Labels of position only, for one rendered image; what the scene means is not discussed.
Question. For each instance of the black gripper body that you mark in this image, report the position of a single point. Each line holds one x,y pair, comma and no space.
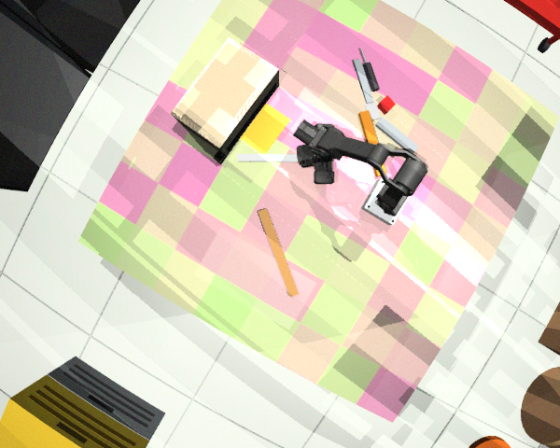
324,175

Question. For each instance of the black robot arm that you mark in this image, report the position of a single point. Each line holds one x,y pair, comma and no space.
330,142

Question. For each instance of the red cube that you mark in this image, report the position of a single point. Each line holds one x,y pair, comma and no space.
385,105

